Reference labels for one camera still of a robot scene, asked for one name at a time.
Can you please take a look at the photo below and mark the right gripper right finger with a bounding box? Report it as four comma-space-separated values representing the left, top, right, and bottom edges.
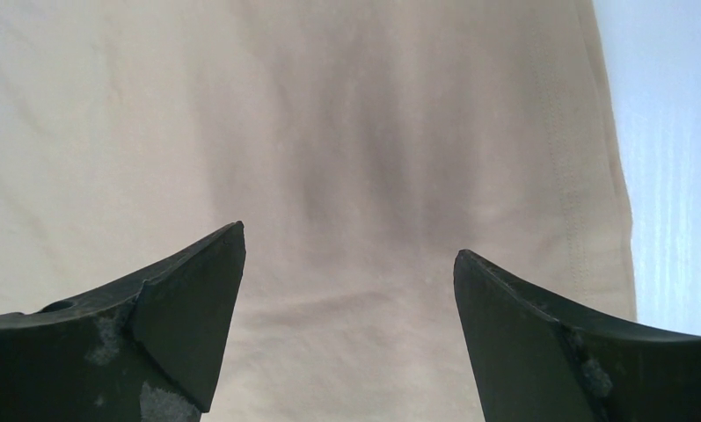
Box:
454, 250, 701, 422

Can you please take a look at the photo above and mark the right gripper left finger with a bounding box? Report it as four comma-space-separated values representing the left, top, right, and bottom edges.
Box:
0, 222, 246, 421

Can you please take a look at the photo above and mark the beige t shirt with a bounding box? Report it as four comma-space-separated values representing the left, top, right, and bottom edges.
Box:
0, 1, 636, 421

